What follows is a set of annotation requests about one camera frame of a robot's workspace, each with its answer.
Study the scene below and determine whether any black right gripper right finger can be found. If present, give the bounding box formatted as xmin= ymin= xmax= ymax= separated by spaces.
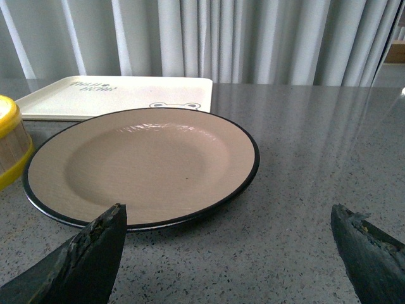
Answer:
xmin=331 ymin=205 xmax=404 ymax=303

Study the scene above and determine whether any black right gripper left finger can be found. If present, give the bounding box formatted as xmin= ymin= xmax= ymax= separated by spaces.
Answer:
xmin=1 ymin=204 xmax=127 ymax=303

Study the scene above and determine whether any beige plate with black rim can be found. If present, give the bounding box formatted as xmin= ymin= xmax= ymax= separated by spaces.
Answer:
xmin=23 ymin=108 xmax=260 ymax=231

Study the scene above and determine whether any cream bear tray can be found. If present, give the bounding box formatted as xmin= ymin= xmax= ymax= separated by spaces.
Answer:
xmin=16 ymin=76 xmax=213 ymax=121

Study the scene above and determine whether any yellow bamboo steamer basket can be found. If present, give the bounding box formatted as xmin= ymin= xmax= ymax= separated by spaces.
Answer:
xmin=1 ymin=95 xmax=34 ymax=190

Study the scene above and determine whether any grey curtain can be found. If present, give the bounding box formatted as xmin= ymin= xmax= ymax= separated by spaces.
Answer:
xmin=1 ymin=1 xmax=404 ymax=87

